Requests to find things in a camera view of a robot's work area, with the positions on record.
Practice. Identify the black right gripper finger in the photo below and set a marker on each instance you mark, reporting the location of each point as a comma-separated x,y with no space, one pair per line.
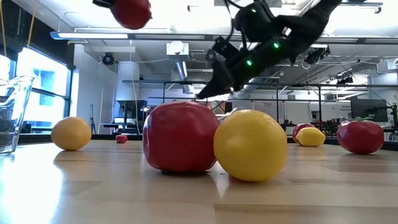
220,81

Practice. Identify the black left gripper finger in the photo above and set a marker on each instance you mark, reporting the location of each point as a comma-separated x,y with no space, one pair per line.
104,3

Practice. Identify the red plastic tomato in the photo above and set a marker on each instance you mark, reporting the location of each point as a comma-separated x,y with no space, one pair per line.
132,14
360,138
300,128
180,137

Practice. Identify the yellow plastic lemon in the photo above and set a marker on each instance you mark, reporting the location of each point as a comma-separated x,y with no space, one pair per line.
250,146
311,137

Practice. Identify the small red plastic pepper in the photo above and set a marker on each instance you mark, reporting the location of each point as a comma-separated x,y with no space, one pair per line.
121,139

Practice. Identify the orange-yellow plastic lemon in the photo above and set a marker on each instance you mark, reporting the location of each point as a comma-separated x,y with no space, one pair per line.
71,134

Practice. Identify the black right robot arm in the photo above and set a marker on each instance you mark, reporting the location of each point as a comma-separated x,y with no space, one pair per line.
311,18

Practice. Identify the long ceiling light bar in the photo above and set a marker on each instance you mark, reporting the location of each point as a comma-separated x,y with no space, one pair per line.
93,35

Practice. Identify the black ceiling rig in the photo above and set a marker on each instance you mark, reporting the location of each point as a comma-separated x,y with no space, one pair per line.
315,55

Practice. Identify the white cylindrical column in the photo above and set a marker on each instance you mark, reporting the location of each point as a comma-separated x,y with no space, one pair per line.
127,81

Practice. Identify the black equipment cart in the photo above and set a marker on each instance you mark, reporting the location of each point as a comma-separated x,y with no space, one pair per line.
133,105

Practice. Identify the large bright window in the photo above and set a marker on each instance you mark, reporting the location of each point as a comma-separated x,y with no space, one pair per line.
46,93

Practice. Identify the black computer monitor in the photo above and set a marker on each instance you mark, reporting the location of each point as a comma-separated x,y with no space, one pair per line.
368,110

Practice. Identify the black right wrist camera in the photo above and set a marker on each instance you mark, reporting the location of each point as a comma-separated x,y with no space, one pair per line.
224,46

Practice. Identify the black ceiling camera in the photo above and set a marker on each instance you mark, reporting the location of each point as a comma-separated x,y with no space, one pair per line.
108,59

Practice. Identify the black metal railing frame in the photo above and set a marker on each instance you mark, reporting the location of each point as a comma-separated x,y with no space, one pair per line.
155,81

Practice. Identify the black aluminium table frame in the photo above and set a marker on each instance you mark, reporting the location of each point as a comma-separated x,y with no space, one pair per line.
40,137

